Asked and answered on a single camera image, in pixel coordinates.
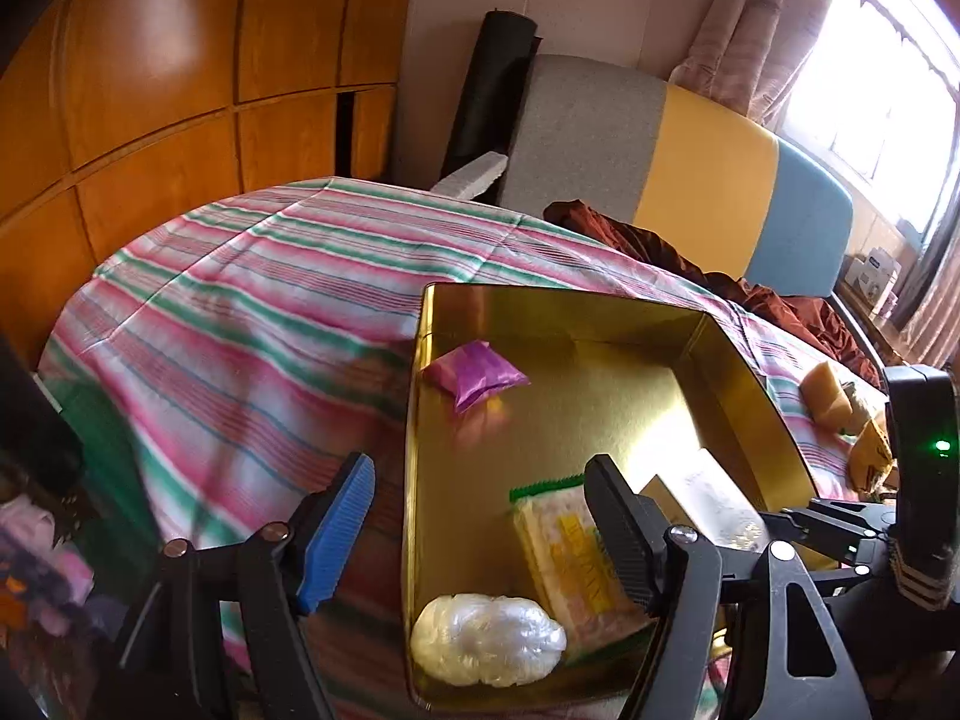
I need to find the purple foil packet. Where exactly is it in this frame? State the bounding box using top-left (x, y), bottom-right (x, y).
top-left (424, 341), bottom-right (530, 413)

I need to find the grey sponge roll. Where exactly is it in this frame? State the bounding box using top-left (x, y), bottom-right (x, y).
top-left (840, 382), bottom-right (875, 436)

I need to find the pink curtain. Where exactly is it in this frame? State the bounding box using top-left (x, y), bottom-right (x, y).
top-left (667, 0), bottom-right (845, 125)
top-left (892, 202), bottom-right (960, 368)

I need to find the green-edged snack packet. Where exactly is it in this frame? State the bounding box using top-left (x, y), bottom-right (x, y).
top-left (508, 474), bottom-right (653, 650)

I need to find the white foam piece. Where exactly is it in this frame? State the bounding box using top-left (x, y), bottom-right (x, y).
top-left (431, 151), bottom-right (509, 201)

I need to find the window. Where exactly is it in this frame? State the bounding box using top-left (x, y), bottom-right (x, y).
top-left (780, 0), bottom-right (960, 241)

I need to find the wooden wardrobe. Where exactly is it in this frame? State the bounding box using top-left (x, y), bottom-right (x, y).
top-left (0, 0), bottom-right (421, 368)

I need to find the metal tin box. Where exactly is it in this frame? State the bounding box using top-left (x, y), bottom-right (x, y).
top-left (401, 281), bottom-right (822, 713)

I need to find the colourful cloth pile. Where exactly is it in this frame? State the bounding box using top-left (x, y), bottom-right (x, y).
top-left (0, 495), bottom-right (98, 638)

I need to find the grey yellow blue headboard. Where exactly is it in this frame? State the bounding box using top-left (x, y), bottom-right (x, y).
top-left (499, 54), bottom-right (856, 297)

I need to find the reddish brown blanket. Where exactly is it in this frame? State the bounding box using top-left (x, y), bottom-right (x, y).
top-left (544, 199), bottom-right (886, 391)

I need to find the white carton box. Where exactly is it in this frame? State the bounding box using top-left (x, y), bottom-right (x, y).
top-left (844, 247), bottom-right (905, 308)

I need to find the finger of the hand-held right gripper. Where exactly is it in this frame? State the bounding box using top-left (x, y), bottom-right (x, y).
top-left (808, 496), bottom-right (895, 530)
top-left (757, 511), bottom-right (892, 567)

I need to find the dark bulky object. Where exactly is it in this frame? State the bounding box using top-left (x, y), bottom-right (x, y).
top-left (0, 330), bottom-right (83, 496)

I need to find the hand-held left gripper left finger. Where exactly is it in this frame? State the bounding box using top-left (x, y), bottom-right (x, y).
top-left (112, 452), bottom-right (376, 720)

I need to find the striped bed sheet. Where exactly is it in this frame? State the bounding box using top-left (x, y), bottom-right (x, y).
top-left (37, 176), bottom-right (893, 720)

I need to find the large yellow sponge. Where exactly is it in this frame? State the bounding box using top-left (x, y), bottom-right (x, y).
top-left (799, 360), bottom-right (856, 428)

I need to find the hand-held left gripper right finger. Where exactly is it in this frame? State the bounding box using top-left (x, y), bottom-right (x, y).
top-left (583, 454), bottom-right (875, 720)

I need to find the black rolled mat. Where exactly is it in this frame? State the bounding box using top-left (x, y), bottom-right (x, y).
top-left (441, 9), bottom-right (541, 185)

